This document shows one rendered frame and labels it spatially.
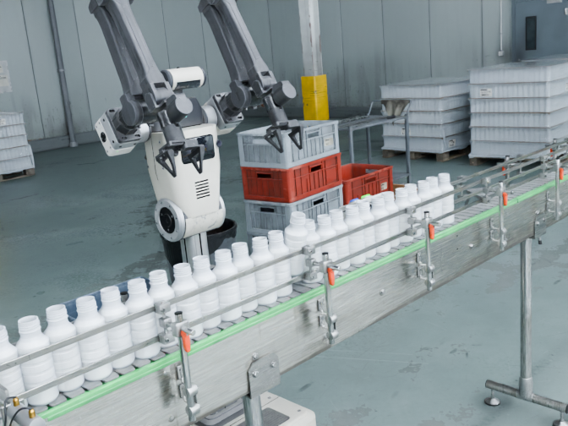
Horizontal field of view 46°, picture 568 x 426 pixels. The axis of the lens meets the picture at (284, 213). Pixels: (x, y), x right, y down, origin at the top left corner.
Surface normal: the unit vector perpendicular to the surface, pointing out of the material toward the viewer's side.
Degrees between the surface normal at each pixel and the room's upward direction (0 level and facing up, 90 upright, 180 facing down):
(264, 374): 90
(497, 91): 90
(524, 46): 90
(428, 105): 90
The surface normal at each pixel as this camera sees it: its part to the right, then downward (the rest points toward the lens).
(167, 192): -0.67, 0.40
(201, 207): 0.71, 0.11
